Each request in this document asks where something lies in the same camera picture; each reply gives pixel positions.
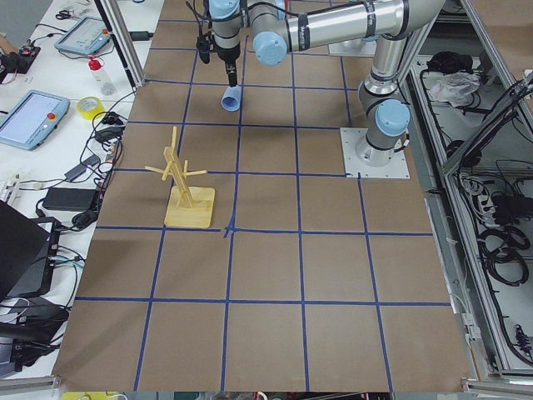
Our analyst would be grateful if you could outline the black power adapter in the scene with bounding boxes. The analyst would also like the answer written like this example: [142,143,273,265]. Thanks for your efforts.
[42,187,97,212]

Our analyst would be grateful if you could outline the white crumpled cloth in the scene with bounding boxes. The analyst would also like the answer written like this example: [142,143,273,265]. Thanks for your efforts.
[428,72,480,108]

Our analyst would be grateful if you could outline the far teach pendant tablet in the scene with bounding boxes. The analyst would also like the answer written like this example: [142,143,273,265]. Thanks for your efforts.
[54,17,110,56]

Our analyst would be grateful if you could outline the wooden cup stand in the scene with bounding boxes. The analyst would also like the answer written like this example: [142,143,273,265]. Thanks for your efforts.
[145,127,216,228]

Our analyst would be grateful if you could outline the teach pendant tablet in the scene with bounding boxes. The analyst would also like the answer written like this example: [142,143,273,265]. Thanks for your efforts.
[54,17,110,56]
[1,90,71,150]

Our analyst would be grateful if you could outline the small black adapter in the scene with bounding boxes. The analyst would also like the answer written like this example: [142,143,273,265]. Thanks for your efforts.
[65,154,101,183]

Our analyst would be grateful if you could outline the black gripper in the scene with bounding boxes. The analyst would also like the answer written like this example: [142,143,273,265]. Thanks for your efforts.
[197,32,241,88]

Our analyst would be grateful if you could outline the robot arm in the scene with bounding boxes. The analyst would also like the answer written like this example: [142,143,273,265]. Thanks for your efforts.
[195,1,443,97]
[356,33,411,168]

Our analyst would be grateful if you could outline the red cap squeeze bottle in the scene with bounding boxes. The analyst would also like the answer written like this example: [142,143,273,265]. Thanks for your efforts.
[88,56,117,96]

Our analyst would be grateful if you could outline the black scissors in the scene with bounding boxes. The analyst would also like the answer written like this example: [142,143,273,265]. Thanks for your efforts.
[55,10,72,20]

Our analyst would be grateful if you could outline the aluminium frame post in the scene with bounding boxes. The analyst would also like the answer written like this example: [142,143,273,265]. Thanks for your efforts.
[94,0,145,89]

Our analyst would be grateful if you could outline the near teach pendant tablet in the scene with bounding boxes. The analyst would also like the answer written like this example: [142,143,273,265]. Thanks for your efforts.
[1,90,71,150]

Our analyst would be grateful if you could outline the light blue cup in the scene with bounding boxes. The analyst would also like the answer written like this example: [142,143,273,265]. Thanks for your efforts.
[221,85,242,113]

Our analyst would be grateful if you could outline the black laptop computer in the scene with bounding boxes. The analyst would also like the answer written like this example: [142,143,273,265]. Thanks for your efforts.
[1,202,60,300]

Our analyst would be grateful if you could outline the yellow tape roll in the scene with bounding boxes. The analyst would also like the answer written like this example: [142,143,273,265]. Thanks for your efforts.
[77,96,105,120]

